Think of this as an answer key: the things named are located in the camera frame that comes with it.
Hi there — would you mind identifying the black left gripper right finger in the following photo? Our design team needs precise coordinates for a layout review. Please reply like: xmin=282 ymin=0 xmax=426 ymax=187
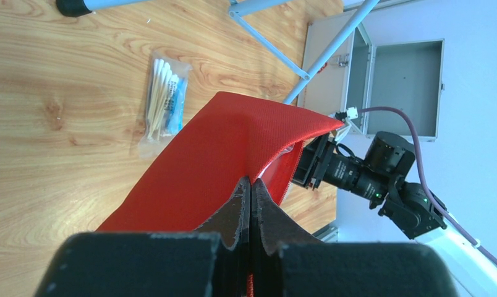
xmin=250 ymin=180 xmax=457 ymax=296

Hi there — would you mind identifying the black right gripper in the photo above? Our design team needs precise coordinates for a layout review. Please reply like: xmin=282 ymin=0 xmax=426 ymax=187
xmin=292 ymin=134 xmax=380 ymax=201

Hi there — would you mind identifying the blue music stand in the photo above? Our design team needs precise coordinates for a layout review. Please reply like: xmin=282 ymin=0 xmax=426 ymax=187
xmin=55 ymin=0 xmax=383 ymax=105

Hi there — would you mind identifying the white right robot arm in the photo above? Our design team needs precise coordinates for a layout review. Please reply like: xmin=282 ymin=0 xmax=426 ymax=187
xmin=292 ymin=131 xmax=497 ymax=296

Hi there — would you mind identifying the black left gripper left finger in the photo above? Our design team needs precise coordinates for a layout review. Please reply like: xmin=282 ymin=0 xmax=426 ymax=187
xmin=35 ymin=177 xmax=251 ymax=296

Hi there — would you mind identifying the cotton swabs bag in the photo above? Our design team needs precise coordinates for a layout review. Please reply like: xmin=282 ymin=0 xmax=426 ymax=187
xmin=138 ymin=51 xmax=192 ymax=159

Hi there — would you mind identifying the grey metal case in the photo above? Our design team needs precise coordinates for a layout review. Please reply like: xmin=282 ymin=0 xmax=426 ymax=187
xmin=297 ymin=10 xmax=444 ymax=142

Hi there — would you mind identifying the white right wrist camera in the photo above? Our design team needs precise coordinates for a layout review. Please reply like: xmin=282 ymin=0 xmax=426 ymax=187
xmin=329 ymin=107 xmax=359 ymax=143

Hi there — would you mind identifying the red first aid pouch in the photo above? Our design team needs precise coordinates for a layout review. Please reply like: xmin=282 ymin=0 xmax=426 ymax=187
xmin=99 ymin=92 xmax=342 ymax=232

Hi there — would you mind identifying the blue Basewing sachet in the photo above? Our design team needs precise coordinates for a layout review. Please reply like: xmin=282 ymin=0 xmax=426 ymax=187
xmin=166 ymin=78 xmax=188 ymax=135

